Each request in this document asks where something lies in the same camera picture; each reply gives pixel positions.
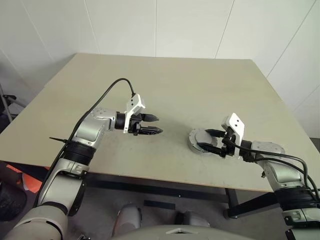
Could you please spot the black floor tape strip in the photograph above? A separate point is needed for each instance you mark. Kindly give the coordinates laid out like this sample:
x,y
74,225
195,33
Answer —
x,y
158,205

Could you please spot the black metal table frame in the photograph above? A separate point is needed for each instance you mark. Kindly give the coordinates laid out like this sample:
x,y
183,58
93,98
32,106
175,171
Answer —
x,y
150,186

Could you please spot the black textured round object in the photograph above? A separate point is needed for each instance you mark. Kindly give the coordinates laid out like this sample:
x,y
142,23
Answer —
x,y
11,202

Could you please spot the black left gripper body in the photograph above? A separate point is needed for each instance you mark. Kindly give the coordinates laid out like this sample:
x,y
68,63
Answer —
x,y
136,125

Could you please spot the grey robot torso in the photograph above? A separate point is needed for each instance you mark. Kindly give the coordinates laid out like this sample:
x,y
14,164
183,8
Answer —
x,y
162,233

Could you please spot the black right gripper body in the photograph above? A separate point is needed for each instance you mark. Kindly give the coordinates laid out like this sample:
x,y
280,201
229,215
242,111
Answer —
x,y
231,147

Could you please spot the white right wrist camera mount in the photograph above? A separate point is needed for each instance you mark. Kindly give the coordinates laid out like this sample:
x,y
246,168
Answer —
x,y
237,123

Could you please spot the grey robot right leg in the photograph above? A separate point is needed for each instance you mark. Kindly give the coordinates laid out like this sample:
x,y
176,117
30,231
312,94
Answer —
x,y
195,218

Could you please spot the motor housing with copper coils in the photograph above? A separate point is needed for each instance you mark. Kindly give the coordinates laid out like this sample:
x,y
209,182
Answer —
x,y
190,140

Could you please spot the grey robot left leg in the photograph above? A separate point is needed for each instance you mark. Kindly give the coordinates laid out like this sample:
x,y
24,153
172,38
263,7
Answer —
x,y
128,217

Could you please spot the orange object under table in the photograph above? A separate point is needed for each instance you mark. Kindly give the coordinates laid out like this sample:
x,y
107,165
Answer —
x,y
31,183

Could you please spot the grey robot leg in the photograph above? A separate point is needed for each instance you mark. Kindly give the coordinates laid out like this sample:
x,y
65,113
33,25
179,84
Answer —
x,y
195,218
128,217

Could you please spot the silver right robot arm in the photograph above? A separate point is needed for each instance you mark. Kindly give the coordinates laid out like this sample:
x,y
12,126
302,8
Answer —
x,y
282,172

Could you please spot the metal tripod stand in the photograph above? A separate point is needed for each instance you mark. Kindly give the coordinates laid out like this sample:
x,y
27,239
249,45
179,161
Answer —
x,y
7,110

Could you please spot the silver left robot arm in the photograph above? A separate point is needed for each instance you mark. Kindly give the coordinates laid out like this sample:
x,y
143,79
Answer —
x,y
90,130

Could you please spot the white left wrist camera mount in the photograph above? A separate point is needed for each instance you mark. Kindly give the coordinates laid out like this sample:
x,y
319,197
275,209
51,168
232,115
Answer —
x,y
133,101

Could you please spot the black zip tie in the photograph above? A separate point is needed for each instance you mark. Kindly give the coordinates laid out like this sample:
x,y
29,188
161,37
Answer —
x,y
57,140

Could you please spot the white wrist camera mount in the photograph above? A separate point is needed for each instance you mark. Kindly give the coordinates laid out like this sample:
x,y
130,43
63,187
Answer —
x,y
133,101
237,123

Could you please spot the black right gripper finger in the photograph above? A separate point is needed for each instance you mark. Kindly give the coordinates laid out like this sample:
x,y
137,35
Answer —
x,y
217,133
210,148

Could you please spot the round silver motor lid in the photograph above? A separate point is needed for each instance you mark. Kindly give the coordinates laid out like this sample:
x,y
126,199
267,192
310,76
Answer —
x,y
200,137

